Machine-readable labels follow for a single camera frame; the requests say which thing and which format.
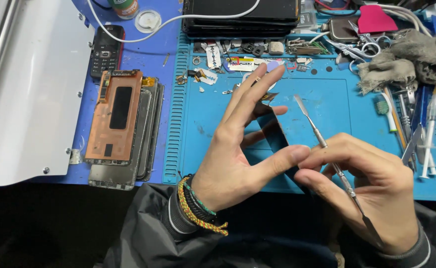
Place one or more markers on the white metal machine panel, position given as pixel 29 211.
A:
pixel 27 93

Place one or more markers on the grey eraser block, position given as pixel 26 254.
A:
pixel 276 48

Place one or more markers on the grey cloth rag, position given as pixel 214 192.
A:
pixel 408 56

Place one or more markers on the blue silicone repair mat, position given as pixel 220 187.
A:
pixel 333 108

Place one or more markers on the clear round lid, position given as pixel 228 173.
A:
pixel 147 21

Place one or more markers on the brown phone back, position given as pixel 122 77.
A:
pixel 341 29

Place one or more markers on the metal spudger tool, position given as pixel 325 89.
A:
pixel 311 119

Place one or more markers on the dark phone screen glass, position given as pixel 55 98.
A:
pixel 273 134

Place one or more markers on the stack of black phones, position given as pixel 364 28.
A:
pixel 240 26

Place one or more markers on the grey phone display panel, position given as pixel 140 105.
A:
pixel 159 130
pixel 128 175
pixel 150 141

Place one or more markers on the person's left hand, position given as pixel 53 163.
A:
pixel 221 167

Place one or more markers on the clear plastic syringe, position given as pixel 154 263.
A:
pixel 430 130

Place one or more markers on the small camera module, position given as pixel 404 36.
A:
pixel 181 79
pixel 199 75

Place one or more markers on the black keypad phone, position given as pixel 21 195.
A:
pixel 106 52

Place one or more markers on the silver tweezers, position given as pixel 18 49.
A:
pixel 411 145

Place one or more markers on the small metal pin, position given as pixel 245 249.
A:
pixel 166 60

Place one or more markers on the silver scissors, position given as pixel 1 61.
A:
pixel 352 51

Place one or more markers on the copper-backed phone display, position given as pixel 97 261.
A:
pixel 104 137

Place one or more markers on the red sim frame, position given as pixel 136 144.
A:
pixel 291 65

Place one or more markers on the white green toothbrush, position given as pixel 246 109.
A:
pixel 386 110

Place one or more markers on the pink triangular pick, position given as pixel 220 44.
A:
pixel 376 20

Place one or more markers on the blue plastic pick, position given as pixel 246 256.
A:
pixel 273 65

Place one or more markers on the blue plastic box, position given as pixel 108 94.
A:
pixel 429 22

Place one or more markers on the white yellow label card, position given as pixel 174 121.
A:
pixel 241 64

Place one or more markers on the black small phone parts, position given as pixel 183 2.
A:
pixel 252 49

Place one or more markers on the green circuit board parts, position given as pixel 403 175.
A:
pixel 307 47

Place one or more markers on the silver forceps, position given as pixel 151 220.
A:
pixel 367 37

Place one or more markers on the person's right hand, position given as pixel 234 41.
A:
pixel 382 193

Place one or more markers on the razor blade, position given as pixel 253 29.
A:
pixel 213 57
pixel 210 77

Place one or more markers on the green label bottle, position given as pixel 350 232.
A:
pixel 125 8

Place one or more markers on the metal sim tray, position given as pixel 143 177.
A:
pixel 303 67

